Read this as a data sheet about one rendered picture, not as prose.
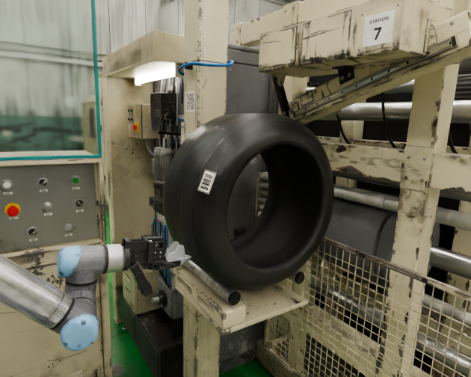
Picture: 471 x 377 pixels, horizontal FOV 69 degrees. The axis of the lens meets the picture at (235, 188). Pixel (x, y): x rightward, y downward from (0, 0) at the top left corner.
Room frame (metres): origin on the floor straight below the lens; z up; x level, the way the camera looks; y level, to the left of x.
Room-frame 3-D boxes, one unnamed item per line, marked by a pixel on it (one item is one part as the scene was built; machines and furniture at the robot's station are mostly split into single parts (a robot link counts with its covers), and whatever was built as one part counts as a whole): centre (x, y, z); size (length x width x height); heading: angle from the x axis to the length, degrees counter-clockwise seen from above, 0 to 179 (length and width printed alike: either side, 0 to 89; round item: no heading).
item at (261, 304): (1.20, -0.03, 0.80); 0.37 x 0.36 x 0.02; 124
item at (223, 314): (1.12, 0.09, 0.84); 0.36 x 0.09 x 0.06; 34
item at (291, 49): (1.26, -0.34, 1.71); 0.61 x 0.25 x 0.15; 34
